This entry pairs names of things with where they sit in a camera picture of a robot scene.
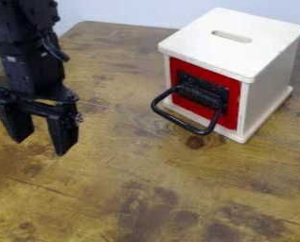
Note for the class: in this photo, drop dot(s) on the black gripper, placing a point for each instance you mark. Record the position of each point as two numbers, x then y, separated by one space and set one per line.
33 88

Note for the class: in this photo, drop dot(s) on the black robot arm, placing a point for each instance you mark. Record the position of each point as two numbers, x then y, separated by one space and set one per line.
29 16

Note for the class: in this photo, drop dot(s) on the red drawer front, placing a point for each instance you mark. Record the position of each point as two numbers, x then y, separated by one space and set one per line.
228 119

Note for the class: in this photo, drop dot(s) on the white wooden box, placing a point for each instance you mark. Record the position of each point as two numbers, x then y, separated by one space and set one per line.
248 48

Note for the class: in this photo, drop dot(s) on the black metal drawer handle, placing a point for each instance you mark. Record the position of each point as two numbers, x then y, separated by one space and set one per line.
199 93

